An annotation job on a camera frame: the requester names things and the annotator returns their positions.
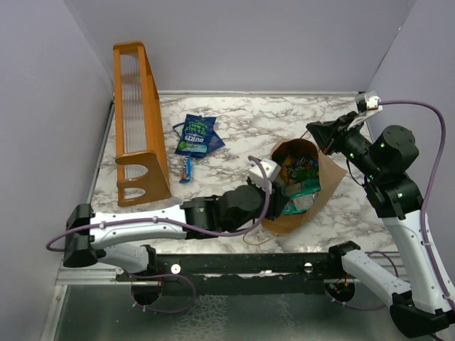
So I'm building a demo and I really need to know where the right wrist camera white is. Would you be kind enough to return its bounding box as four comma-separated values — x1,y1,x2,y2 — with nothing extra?
355,91,382,114

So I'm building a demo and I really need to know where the dark blue snack packet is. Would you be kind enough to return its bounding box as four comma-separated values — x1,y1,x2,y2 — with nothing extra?
173,122,225,160

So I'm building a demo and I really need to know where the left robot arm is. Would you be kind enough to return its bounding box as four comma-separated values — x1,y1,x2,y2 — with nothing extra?
63,181,289,281

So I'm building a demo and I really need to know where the brown paper bag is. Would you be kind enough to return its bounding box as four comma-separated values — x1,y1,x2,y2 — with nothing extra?
261,137,346,243

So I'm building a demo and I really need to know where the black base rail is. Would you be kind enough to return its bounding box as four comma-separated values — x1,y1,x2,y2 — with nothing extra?
116,252,352,296

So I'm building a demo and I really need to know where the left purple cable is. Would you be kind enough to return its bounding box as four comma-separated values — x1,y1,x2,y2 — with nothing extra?
45,155,273,314

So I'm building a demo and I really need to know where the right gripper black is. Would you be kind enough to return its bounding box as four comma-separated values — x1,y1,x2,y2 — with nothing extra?
308,110,385,180

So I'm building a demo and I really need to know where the orange wooden rack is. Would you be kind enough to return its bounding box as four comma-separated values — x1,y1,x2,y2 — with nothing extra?
113,41,171,207

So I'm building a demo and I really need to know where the blue Burts crisps packet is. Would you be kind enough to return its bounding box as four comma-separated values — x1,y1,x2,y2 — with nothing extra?
175,114,216,158

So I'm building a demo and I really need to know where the small blue candy bar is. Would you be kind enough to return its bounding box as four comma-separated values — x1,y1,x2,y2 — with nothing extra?
179,156,193,183

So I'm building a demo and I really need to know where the green snack packet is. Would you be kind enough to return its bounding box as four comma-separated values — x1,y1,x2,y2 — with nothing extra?
282,178,321,215

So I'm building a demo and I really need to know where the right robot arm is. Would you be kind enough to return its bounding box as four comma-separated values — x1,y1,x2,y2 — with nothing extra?
306,112,454,338

